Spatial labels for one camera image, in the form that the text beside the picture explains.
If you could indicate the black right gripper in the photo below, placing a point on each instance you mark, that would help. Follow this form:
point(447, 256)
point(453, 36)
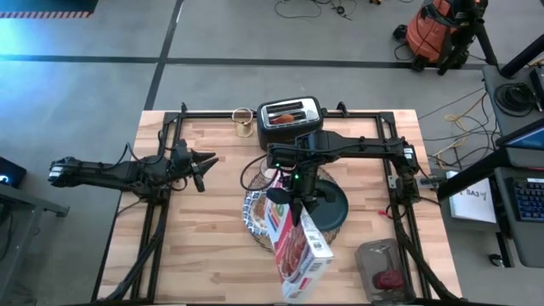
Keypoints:
point(306, 185)

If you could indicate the small red clip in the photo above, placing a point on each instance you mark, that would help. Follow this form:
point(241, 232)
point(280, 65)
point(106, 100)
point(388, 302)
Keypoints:
point(382, 213)

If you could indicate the black aluminium table frame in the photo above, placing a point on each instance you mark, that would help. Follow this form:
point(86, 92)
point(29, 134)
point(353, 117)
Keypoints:
point(212, 114)

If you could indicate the clear plastic container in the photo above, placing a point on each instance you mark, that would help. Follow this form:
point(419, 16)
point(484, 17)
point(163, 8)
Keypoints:
point(382, 259)

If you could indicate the red white cereal box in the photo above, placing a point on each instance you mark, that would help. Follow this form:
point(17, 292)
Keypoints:
point(302, 259)

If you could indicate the brown cereal heap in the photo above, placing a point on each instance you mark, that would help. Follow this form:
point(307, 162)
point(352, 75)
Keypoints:
point(258, 210)

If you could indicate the red round fruit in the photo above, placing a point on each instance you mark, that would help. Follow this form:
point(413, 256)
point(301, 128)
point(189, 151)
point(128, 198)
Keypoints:
point(389, 280)

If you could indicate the black two-slot toaster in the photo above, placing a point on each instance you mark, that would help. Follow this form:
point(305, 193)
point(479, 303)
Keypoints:
point(276, 136)

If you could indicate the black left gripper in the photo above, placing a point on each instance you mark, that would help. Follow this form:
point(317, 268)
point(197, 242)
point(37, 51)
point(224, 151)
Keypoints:
point(185, 163)

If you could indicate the white paper sheet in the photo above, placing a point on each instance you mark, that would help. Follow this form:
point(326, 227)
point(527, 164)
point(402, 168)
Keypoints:
point(474, 206)

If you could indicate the grey metal desk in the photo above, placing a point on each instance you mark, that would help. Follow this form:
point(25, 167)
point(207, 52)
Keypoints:
point(25, 204)

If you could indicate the dark green plate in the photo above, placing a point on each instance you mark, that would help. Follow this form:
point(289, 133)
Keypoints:
point(333, 212)

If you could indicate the brown bagel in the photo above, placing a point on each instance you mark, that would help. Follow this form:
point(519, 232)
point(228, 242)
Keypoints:
point(282, 119)

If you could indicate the black tripod stand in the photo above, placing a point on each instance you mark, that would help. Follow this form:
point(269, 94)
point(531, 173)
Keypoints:
point(484, 38)

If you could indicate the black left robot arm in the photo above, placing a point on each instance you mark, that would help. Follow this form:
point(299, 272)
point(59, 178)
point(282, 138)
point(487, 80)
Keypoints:
point(106, 174)

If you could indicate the round woven straw placemat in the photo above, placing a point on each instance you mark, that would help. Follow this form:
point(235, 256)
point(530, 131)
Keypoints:
point(255, 183)

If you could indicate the orange shop vacuum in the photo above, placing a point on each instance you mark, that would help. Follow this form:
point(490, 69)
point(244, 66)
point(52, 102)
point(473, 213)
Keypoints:
point(429, 34)

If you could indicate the grey side desk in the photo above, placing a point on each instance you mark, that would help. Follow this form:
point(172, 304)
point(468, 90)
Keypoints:
point(527, 246)

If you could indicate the blue patterned paper bowl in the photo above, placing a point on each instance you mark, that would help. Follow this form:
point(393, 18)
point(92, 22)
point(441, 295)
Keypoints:
point(251, 221)

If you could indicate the black slanted pole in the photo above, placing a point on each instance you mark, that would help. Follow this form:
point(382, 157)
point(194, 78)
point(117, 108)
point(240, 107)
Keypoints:
point(523, 57)

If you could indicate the laptop screen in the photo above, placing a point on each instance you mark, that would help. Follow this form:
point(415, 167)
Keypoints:
point(527, 138)

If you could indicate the glass jar with yellow liquid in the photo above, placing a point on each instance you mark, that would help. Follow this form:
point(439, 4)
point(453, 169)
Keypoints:
point(243, 131)

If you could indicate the black keyboard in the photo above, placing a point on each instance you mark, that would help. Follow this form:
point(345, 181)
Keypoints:
point(529, 199)

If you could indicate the dark monitor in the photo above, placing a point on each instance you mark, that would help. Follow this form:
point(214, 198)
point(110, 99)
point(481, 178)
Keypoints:
point(10, 172)

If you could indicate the black computer mouse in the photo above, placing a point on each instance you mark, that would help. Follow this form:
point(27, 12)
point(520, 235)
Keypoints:
point(496, 259)

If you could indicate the black hazard-striped mat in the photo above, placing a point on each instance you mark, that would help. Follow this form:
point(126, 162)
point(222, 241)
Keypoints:
point(42, 6)

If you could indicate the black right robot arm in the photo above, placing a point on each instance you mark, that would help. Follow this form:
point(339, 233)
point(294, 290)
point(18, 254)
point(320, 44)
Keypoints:
point(361, 146)

